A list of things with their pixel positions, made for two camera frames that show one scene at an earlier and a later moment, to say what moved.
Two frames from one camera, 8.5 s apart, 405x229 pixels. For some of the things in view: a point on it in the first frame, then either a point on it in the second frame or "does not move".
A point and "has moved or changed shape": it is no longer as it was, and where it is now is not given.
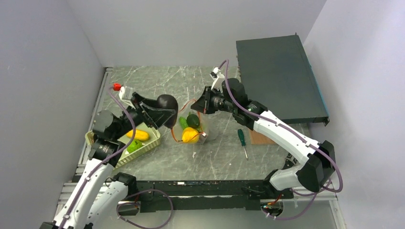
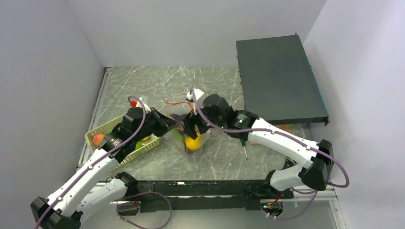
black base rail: x=206 y=195 does not move
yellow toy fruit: x=189 y=135 has moved or changed shape
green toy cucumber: x=183 y=122 -> x=179 y=134
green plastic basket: x=154 y=138 does not move
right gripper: x=200 y=105 -> x=191 y=120
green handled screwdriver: x=241 y=135 does not move
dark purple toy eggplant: x=167 y=101 has moved or changed shape
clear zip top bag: x=208 y=123 has moved or changed shape
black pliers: x=290 y=161 does not move
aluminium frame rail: x=68 y=186 does not move
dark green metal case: x=276 y=73 does not move
